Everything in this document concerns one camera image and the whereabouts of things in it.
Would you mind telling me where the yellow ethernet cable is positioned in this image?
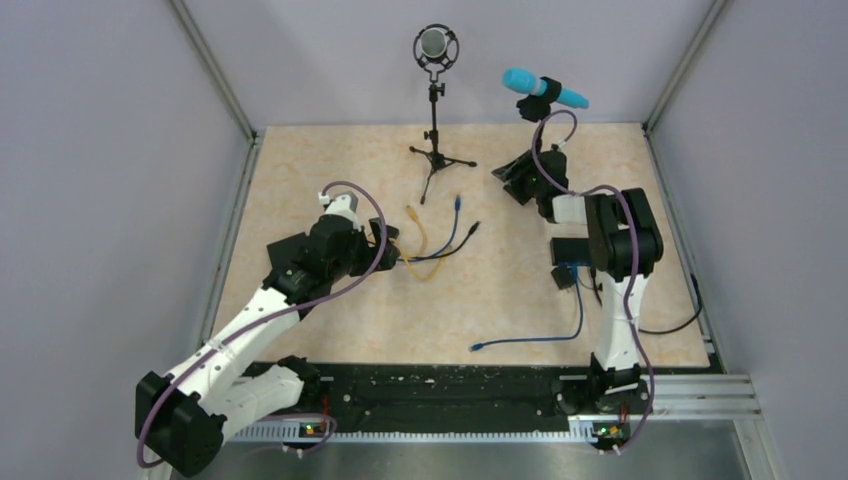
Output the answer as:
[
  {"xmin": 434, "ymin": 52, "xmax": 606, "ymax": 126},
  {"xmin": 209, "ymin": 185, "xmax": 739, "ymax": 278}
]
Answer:
[{"xmin": 397, "ymin": 205, "xmax": 446, "ymax": 282}]

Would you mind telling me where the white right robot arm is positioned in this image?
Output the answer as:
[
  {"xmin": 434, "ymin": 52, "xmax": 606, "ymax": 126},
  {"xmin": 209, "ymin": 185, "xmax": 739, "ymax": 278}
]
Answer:
[{"xmin": 491, "ymin": 148, "xmax": 664, "ymax": 413}]

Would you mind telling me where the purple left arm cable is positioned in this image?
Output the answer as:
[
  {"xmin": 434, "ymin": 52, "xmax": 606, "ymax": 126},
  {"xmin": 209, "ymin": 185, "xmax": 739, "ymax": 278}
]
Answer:
[{"xmin": 135, "ymin": 181, "xmax": 389, "ymax": 470}]

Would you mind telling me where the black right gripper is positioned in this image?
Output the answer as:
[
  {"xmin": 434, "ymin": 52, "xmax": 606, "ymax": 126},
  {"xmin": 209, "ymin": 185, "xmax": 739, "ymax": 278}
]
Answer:
[{"xmin": 494, "ymin": 151, "xmax": 547, "ymax": 206}]

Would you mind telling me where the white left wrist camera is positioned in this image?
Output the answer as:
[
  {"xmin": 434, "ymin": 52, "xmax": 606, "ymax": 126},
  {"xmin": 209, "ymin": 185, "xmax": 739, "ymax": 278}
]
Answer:
[{"xmin": 318, "ymin": 191, "xmax": 359, "ymax": 223}]

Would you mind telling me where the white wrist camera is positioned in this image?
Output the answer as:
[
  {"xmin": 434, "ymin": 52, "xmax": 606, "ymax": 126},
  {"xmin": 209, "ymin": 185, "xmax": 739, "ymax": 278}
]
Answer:
[
  {"xmin": 551, "ymin": 195, "xmax": 587, "ymax": 225},
  {"xmin": 318, "ymin": 191, "xmax": 359, "ymax": 223}
]

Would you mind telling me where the black tripod microphone stand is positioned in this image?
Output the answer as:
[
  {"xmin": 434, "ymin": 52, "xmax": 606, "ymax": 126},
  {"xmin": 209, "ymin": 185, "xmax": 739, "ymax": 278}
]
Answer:
[{"xmin": 409, "ymin": 70, "xmax": 478, "ymax": 205}]

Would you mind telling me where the black adapter power cable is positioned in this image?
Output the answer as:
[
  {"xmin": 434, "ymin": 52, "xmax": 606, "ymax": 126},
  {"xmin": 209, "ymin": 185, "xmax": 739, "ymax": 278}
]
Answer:
[{"xmin": 589, "ymin": 271, "xmax": 704, "ymax": 337}]

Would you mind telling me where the black power adapter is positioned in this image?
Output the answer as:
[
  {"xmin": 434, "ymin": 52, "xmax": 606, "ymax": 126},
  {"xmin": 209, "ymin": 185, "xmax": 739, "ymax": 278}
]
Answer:
[{"xmin": 551, "ymin": 266, "xmax": 576, "ymax": 290}]

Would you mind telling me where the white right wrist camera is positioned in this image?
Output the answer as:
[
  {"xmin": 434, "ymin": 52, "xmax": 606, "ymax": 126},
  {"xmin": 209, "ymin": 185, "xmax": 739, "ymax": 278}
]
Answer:
[{"xmin": 551, "ymin": 195, "xmax": 587, "ymax": 225}]

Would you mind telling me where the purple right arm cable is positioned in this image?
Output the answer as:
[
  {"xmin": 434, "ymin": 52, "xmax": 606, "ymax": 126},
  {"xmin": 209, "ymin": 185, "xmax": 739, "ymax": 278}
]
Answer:
[{"xmin": 531, "ymin": 109, "xmax": 657, "ymax": 455}]

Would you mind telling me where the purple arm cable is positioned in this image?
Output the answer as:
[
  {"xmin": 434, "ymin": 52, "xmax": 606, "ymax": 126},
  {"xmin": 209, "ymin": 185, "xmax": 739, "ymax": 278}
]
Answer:
[
  {"xmin": 135, "ymin": 181, "xmax": 389, "ymax": 470},
  {"xmin": 531, "ymin": 109, "xmax": 657, "ymax": 455}
]

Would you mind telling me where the blue microphone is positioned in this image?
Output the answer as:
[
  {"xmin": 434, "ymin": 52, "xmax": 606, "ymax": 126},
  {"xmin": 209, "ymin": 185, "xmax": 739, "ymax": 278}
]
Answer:
[{"xmin": 501, "ymin": 68, "xmax": 590, "ymax": 122}]

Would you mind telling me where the silver condenser microphone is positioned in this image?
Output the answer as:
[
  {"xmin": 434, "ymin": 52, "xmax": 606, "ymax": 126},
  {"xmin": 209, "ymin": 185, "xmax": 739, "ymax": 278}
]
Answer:
[{"xmin": 413, "ymin": 24, "xmax": 460, "ymax": 71}]

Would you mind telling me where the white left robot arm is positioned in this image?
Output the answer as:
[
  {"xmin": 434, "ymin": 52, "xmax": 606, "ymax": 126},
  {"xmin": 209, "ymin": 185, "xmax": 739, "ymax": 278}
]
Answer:
[{"xmin": 135, "ymin": 214, "xmax": 399, "ymax": 477}]

